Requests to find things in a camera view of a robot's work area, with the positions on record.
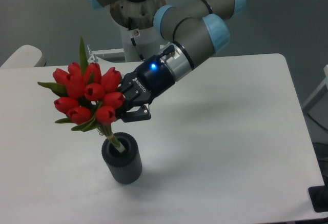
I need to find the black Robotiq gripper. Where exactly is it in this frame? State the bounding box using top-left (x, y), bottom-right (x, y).
top-left (116, 54), bottom-right (175, 123)

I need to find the red tulip bouquet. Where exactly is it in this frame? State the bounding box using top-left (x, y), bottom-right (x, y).
top-left (38, 40), bottom-right (127, 154)

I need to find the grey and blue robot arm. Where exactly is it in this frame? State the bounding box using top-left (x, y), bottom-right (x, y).
top-left (89, 0), bottom-right (247, 122)

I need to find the dark grey ribbed vase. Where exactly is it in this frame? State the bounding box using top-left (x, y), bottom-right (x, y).
top-left (101, 132), bottom-right (142, 184)

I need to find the beige chair seat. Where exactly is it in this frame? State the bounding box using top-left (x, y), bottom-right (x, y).
top-left (1, 45), bottom-right (47, 69)

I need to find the black device at table edge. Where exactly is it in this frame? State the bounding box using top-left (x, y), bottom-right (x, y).
top-left (308, 186), bottom-right (327, 213)

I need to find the white metal base frame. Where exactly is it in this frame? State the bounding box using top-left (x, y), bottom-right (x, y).
top-left (86, 43), bottom-right (170, 65)

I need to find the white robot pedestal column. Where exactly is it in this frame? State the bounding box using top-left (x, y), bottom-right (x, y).
top-left (119, 26), bottom-right (162, 62)

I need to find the white frame at right edge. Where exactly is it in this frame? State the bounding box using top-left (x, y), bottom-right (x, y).
top-left (301, 65), bottom-right (327, 114)

